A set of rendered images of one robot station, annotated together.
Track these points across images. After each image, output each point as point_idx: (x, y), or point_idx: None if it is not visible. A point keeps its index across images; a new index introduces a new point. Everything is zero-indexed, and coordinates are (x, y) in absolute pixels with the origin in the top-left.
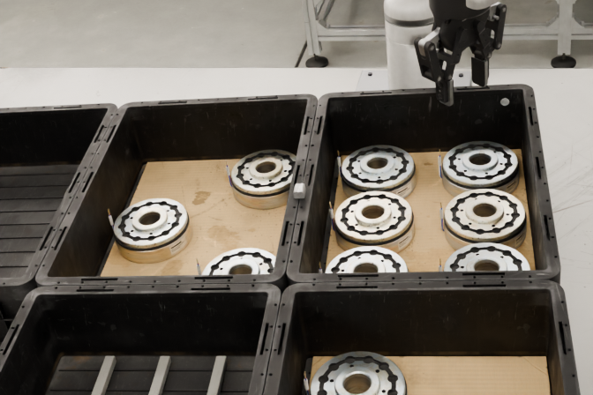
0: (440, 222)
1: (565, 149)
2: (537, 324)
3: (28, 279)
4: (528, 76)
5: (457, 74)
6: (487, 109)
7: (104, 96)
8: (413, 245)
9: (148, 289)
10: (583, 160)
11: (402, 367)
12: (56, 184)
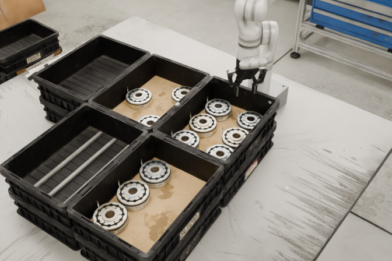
0: None
1: (307, 128)
2: None
3: (86, 99)
4: (319, 95)
5: (282, 85)
6: (263, 102)
7: (171, 44)
8: (210, 137)
9: (114, 116)
10: (310, 134)
11: (175, 172)
12: None
